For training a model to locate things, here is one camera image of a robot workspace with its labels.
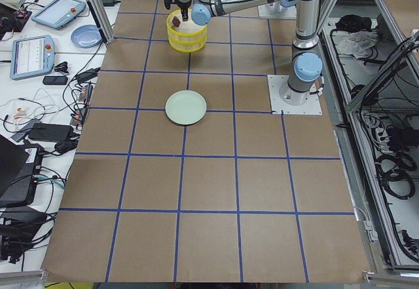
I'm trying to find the brown steamed bun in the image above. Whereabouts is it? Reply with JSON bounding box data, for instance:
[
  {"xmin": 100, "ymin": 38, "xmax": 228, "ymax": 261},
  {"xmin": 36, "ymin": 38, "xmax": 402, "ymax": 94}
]
[{"xmin": 172, "ymin": 16, "xmax": 181, "ymax": 28}]

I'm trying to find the yellow steamer layer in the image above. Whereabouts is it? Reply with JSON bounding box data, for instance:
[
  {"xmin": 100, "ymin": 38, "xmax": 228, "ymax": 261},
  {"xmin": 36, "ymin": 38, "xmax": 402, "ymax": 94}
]
[
  {"xmin": 168, "ymin": 35, "xmax": 207, "ymax": 53},
  {"xmin": 166, "ymin": 10, "xmax": 207, "ymax": 40}
]

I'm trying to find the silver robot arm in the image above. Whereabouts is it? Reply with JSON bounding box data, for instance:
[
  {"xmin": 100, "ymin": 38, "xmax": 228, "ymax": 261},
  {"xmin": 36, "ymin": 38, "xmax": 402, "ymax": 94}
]
[{"xmin": 164, "ymin": 0, "xmax": 323, "ymax": 106}]

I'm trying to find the blue plate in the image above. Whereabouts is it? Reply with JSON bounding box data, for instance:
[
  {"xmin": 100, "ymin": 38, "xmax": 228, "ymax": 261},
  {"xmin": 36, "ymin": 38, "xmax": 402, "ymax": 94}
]
[{"xmin": 71, "ymin": 24, "xmax": 102, "ymax": 48}]

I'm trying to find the light green plate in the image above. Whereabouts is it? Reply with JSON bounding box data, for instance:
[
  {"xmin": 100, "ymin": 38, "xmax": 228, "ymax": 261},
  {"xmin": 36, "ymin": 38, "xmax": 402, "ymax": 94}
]
[{"xmin": 165, "ymin": 90, "xmax": 207, "ymax": 125}]

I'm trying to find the teach pendant far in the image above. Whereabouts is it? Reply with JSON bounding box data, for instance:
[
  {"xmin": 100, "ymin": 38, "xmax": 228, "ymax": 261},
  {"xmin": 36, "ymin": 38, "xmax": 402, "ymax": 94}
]
[{"xmin": 31, "ymin": 0, "xmax": 86, "ymax": 29}]

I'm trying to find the teach pendant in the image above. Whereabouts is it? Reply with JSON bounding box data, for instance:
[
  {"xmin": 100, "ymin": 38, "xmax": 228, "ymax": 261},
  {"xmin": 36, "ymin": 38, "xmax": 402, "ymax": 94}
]
[
  {"xmin": 10, "ymin": 35, "xmax": 55, "ymax": 80},
  {"xmin": 31, "ymin": 0, "xmax": 86, "ymax": 29}
]

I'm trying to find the teach pendant near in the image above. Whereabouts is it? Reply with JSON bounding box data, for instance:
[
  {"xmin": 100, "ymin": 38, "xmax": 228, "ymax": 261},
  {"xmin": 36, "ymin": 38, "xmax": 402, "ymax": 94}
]
[{"xmin": 10, "ymin": 35, "xmax": 55, "ymax": 80}]

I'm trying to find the black power adapter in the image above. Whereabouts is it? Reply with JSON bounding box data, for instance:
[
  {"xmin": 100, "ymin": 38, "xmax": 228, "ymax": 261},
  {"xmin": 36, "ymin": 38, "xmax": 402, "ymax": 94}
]
[{"xmin": 28, "ymin": 123, "xmax": 73, "ymax": 142}]

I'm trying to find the white crumpled cloth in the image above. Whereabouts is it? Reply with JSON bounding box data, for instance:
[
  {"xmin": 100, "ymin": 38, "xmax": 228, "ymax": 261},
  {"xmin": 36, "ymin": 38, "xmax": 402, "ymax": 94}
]
[{"xmin": 337, "ymin": 31, "xmax": 378, "ymax": 59}]

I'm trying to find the black laptop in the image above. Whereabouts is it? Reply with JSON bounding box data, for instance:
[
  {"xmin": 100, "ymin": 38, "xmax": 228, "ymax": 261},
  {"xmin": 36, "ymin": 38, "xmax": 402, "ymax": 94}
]
[{"xmin": 1, "ymin": 136, "xmax": 44, "ymax": 208}]

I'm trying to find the aluminium frame post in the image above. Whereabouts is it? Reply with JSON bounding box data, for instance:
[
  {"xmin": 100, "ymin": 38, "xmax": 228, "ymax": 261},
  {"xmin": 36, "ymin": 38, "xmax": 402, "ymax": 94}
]
[{"xmin": 85, "ymin": 0, "xmax": 115, "ymax": 45}]

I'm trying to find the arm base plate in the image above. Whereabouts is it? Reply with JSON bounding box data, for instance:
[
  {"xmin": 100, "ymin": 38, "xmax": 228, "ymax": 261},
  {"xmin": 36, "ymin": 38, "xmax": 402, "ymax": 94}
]
[
  {"xmin": 267, "ymin": 75, "xmax": 322, "ymax": 115},
  {"xmin": 258, "ymin": 1, "xmax": 297, "ymax": 20}
]

